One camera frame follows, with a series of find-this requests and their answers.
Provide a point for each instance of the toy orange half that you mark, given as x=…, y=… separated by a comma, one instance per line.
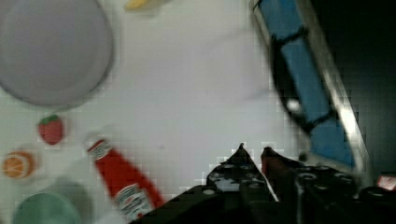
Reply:
x=18, y=164

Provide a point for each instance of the red ketchup bottle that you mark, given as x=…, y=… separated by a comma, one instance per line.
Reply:
x=131, y=191

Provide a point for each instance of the round lilac plate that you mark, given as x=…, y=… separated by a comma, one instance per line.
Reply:
x=53, y=52

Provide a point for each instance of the toy strawberry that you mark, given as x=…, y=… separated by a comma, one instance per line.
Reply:
x=51, y=130

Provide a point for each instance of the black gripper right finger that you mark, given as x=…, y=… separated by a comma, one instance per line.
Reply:
x=313, y=194

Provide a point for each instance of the green cup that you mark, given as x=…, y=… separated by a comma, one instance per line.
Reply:
x=62, y=202

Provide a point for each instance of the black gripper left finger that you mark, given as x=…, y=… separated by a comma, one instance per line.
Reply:
x=237, y=170

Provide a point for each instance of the peeled toy banana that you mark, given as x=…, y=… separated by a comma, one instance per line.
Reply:
x=134, y=5

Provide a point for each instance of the toaster oven with blue door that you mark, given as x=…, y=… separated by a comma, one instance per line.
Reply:
x=333, y=65

